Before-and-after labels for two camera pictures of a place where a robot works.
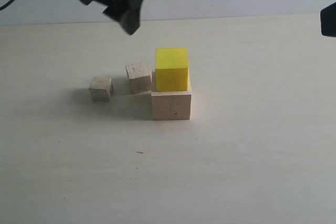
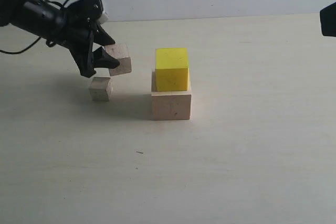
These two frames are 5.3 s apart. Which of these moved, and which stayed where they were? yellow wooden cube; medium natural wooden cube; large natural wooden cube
Moved: medium natural wooden cube
Stayed: yellow wooden cube; large natural wooden cube
